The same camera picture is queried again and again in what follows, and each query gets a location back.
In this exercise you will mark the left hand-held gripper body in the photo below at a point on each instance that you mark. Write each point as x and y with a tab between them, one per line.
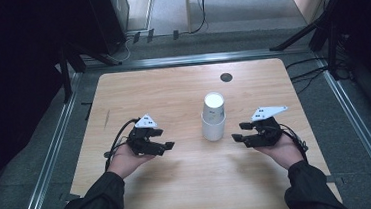
141	144

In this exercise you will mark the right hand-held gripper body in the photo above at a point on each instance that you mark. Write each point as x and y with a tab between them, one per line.
266	133

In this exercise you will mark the white paper cup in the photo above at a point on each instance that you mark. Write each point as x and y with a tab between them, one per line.
213	108
214	133

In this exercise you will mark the person's left hand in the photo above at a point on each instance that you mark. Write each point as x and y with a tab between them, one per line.
124	162

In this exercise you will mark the person's right hand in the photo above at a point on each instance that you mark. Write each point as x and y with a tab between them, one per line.
286	151

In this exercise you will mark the black tripod stand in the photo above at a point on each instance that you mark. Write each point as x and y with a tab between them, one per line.
301	34
66	77

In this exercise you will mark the black computer tower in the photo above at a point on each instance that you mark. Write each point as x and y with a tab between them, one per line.
106	17

